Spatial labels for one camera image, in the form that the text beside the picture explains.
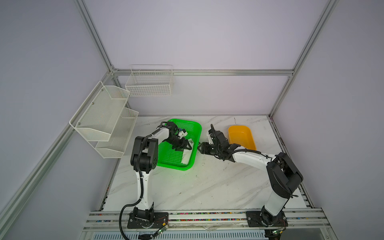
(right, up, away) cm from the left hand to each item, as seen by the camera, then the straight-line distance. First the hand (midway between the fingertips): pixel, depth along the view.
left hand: (187, 149), depth 97 cm
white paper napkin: (0, -2, -1) cm, 3 cm away
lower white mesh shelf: (-36, +4, -22) cm, 42 cm away
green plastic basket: (-11, -6, -1) cm, 13 cm away
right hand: (+7, +2, -8) cm, 11 cm away
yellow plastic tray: (+40, +9, +11) cm, 42 cm away
